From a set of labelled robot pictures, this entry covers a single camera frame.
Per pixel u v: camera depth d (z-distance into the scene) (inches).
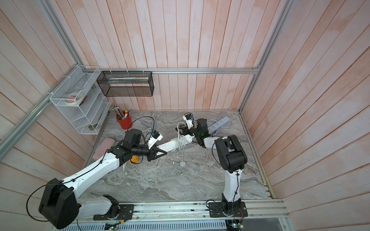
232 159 20.7
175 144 29.0
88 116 31.0
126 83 40.8
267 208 30.1
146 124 43.4
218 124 42.2
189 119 33.5
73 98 29.3
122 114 40.6
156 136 26.7
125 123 42.6
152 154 26.6
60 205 15.5
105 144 38.6
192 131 33.8
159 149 28.1
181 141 28.9
